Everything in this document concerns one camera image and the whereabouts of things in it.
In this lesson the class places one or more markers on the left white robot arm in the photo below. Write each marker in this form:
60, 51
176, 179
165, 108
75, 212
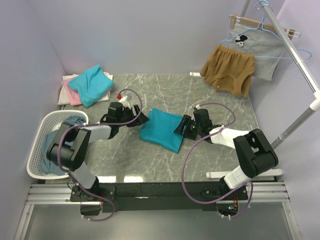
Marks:
69, 146

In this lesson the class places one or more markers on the white laundry basket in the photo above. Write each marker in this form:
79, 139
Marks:
52, 121

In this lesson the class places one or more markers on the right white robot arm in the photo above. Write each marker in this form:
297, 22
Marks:
255, 154

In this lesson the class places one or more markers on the wooden clip hanger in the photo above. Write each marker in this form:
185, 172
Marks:
252, 23

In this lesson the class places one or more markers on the folded pink t shirt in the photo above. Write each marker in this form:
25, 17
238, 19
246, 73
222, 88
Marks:
73, 95

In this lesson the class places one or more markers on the folded white t shirt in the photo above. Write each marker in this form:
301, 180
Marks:
63, 98

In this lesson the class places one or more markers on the grey-blue t shirt in basket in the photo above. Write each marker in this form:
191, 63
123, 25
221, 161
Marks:
46, 166

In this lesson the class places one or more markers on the aluminium rail frame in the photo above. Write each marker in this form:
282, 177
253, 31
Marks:
59, 194

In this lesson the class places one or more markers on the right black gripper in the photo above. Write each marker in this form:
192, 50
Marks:
186, 120

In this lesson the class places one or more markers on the grey panda cloth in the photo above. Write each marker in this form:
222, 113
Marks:
265, 46

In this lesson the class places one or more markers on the brown shorts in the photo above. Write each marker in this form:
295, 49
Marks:
229, 70

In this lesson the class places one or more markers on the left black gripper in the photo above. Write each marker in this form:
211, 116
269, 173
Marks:
140, 120

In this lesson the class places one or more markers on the metal clothes rack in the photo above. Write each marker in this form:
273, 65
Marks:
313, 108

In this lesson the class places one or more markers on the folded cyan t shirt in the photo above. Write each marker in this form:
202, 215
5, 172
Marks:
91, 85

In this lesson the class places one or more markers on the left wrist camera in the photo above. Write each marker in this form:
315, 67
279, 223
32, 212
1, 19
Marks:
125, 100

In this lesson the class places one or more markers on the teal t shirt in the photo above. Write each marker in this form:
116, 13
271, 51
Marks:
160, 130

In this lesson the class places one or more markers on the light blue wire hanger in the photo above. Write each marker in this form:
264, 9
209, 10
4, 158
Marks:
297, 54

